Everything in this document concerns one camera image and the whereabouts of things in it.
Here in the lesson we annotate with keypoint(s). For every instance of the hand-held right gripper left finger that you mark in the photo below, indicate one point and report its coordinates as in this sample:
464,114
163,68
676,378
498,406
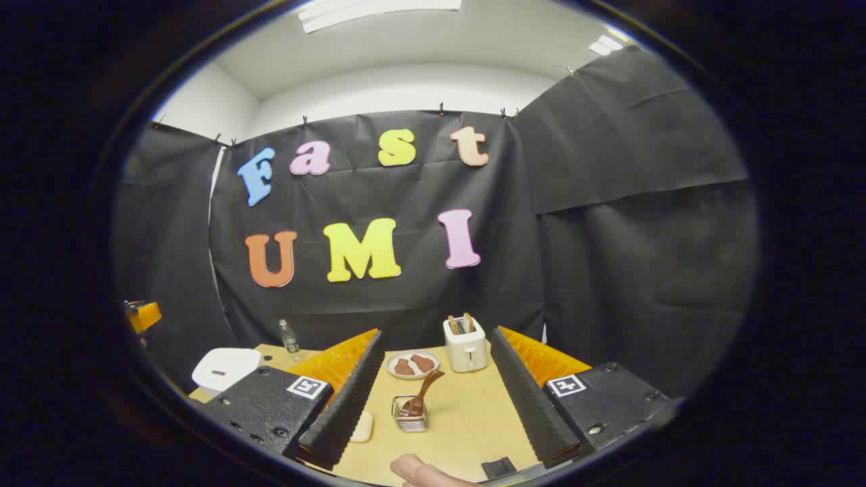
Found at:
342,406

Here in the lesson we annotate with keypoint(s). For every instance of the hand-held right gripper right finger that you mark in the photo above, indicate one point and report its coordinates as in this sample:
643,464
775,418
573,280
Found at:
531,406

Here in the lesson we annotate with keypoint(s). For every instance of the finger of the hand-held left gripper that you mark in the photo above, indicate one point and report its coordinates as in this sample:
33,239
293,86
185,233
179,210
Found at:
145,316

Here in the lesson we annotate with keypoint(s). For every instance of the clear plastic rice box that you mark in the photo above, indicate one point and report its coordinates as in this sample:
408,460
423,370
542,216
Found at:
362,427

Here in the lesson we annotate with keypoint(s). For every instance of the brown wooden spoon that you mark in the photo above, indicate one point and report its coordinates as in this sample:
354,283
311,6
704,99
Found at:
418,396

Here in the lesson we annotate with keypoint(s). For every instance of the white rice cooker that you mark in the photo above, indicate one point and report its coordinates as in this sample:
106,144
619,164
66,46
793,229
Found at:
226,366

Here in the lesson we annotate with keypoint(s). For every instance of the white round plate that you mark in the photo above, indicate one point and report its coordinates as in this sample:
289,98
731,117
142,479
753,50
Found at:
413,374

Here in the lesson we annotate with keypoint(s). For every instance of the white toaster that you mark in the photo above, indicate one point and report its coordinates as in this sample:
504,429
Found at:
467,352

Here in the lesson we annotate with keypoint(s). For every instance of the clear plastic water bottle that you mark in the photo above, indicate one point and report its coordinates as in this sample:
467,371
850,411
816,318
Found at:
289,338

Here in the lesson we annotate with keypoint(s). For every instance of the brown toast slices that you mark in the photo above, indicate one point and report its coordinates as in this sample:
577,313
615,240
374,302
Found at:
460,323

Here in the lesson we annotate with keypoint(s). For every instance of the black backdrop cloth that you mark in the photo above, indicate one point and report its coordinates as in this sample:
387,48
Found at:
609,237

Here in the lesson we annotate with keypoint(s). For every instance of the small ceiling light panel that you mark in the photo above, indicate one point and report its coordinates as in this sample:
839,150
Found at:
605,45

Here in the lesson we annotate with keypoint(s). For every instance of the large ceiling light panel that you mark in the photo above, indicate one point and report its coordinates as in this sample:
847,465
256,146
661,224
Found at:
372,10

